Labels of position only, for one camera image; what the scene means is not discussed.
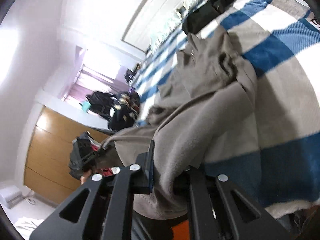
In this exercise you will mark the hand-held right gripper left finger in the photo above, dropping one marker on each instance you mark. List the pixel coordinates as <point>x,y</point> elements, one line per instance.
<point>150,177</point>

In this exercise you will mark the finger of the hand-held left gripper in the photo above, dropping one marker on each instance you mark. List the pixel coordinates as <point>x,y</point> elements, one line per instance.
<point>100,152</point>

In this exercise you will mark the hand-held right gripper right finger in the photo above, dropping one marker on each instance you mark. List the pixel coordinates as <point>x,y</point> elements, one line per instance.
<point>197,192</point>

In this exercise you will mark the grey fleece jacket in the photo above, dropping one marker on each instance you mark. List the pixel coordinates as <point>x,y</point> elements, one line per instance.
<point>200,105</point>

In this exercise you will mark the person's left hand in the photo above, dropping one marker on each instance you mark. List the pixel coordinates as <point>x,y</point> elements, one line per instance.
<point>85,176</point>

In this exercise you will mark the red cloth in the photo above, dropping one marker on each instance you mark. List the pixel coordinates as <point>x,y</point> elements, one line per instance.
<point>106,172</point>

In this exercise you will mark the wooden wardrobe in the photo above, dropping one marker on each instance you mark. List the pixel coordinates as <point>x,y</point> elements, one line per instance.
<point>50,155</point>

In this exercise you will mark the black patterned jacket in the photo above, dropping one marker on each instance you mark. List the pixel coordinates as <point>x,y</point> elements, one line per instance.
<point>122,120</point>

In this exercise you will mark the light blue waste basket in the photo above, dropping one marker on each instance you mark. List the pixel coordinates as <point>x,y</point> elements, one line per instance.
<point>86,106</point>

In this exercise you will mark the purple curtain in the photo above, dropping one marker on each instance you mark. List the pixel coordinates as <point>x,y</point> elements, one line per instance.
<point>100,85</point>

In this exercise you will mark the white box appliance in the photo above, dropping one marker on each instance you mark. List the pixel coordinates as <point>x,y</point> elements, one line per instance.
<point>10,196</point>

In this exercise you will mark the dark items on nightstand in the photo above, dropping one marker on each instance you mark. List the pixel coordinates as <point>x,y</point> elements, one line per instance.
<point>130,75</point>

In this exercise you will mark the white cloth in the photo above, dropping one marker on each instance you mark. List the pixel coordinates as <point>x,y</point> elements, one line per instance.
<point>25,223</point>

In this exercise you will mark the window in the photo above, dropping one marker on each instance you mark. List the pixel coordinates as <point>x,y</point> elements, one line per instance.
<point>97,62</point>

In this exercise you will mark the blue white checked blanket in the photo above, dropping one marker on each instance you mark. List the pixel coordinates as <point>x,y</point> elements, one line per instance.
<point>282,85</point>

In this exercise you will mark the cream bed headboard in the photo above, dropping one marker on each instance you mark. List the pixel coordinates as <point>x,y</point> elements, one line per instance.
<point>155,12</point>

